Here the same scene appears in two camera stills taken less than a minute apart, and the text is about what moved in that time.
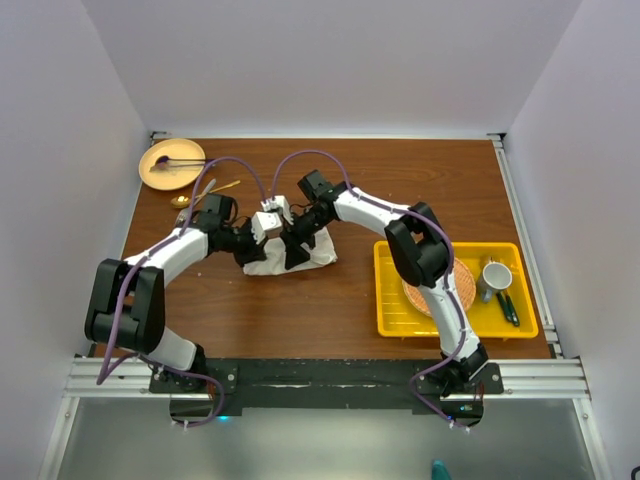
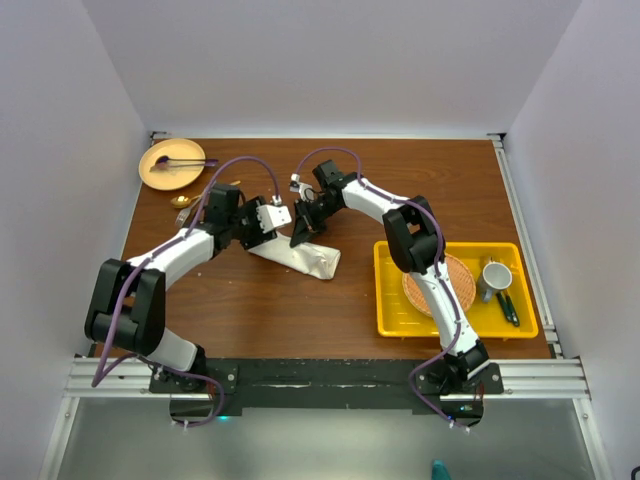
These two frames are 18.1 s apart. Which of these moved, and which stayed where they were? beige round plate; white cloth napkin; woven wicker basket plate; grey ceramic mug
Moved: white cloth napkin
Stayed: woven wicker basket plate; beige round plate; grey ceramic mug
